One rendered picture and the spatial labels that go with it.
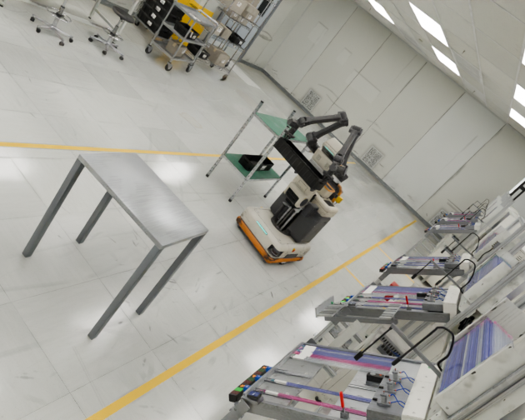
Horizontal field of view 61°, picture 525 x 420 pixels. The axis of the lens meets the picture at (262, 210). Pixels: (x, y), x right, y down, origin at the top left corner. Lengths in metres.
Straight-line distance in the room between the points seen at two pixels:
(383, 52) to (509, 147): 3.87
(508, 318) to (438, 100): 10.05
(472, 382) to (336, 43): 11.75
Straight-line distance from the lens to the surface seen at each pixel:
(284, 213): 4.66
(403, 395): 2.02
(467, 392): 1.73
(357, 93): 12.48
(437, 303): 3.22
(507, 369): 1.69
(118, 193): 2.46
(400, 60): 12.38
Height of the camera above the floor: 2.08
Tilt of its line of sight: 22 degrees down
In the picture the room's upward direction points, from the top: 40 degrees clockwise
